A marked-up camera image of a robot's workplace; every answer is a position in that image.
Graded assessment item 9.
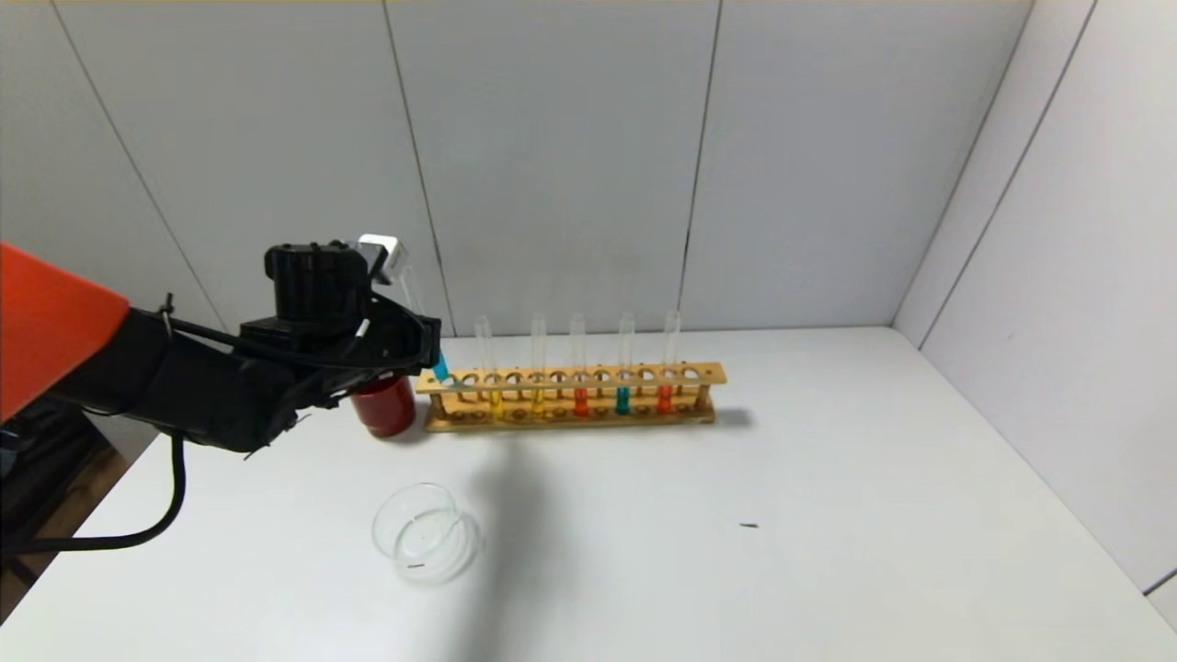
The thick black cable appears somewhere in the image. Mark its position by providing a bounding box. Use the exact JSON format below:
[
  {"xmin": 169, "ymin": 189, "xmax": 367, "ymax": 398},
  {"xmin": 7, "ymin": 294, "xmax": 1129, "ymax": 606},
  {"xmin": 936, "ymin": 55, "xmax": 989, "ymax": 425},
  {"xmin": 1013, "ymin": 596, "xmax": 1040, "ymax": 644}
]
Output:
[{"xmin": 0, "ymin": 432, "xmax": 188, "ymax": 554}]

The clear glass beaker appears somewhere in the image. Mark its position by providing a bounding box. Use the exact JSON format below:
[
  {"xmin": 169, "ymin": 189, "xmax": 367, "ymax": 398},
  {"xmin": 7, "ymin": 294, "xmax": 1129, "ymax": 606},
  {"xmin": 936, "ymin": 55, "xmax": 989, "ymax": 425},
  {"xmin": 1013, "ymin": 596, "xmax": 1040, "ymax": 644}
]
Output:
[{"xmin": 371, "ymin": 481, "xmax": 481, "ymax": 587}]

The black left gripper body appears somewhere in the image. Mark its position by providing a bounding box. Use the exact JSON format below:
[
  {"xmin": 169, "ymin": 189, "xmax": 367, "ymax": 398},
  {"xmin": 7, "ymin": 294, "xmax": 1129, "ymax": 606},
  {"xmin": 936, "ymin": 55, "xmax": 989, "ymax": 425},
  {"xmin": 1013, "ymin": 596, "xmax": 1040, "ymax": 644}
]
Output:
[{"xmin": 359, "ymin": 294, "xmax": 442, "ymax": 387}]

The test tube with blue pigment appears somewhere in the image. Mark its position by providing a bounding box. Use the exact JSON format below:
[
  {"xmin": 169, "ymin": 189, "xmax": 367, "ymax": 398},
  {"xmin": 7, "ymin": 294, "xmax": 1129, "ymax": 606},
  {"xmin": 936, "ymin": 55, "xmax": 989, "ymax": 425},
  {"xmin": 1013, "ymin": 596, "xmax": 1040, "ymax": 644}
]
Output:
[{"xmin": 395, "ymin": 267, "xmax": 453, "ymax": 383}]

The black metal stand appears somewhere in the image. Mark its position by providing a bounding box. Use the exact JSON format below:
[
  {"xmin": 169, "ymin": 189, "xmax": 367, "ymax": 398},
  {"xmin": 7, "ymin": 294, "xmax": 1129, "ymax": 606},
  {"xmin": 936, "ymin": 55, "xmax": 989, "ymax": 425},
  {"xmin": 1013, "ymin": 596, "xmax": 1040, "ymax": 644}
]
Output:
[{"xmin": 0, "ymin": 400, "xmax": 116, "ymax": 589}]

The dark red cup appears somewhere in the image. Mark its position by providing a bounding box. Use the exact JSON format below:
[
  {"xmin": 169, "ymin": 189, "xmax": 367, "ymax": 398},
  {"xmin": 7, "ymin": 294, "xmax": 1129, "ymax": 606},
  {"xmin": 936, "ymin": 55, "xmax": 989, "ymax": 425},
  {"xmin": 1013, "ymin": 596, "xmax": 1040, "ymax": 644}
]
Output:
[{"xmin": 349, "ymin": 372, "xmax": 417, "ymax": 439}]

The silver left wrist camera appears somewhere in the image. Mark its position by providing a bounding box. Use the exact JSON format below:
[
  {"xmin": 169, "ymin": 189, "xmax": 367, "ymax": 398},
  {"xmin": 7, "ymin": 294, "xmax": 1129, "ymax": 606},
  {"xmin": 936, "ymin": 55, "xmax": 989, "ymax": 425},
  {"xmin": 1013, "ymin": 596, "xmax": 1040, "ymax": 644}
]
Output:
[{"xmin": 357, "ymin": 234, "xmax": 406, "ymax": 284}]

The test tube with teal pigment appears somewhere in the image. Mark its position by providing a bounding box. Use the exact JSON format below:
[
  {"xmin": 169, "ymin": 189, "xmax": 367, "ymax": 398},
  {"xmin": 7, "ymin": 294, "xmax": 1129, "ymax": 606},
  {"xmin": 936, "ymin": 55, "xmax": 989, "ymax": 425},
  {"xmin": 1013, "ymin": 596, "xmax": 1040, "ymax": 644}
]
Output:
[{"xmin": 615, "ymin": 313, "xmax": 636, "ymax": 416}]

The wooden test tube rack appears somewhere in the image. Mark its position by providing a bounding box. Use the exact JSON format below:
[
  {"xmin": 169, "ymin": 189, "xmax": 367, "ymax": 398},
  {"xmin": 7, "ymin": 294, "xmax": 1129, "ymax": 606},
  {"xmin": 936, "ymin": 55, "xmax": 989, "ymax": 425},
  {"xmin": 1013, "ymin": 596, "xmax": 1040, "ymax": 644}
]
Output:
[{"xmin": 416, "ymin": 362, "xmax": 727, "ymax": 433}]

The test tube with orange pigment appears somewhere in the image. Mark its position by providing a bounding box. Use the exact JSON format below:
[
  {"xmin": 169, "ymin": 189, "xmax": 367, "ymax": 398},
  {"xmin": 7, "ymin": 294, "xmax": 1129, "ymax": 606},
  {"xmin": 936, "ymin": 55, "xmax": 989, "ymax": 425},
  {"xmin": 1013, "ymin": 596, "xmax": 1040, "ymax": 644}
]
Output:
[
  {"xmin": 656, "ymin": 311, "xmax": 682, "ymax": 416},
  {"xmin": 570, "ymin": 313, "xmax": 590, "ymax": 417}
]

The test tube with yellow pigment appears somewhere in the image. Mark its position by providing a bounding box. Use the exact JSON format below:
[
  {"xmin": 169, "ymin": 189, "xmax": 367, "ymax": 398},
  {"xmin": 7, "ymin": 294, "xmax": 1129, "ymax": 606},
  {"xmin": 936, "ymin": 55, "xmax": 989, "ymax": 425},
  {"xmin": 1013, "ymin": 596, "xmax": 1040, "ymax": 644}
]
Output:
[
  {"xmin": 474, "ymin": 315, "xmax": 506, "ymax": 420},
  {"xmin": 531, "ymin": 313, "xmax": 550, "ymax": 417}
]

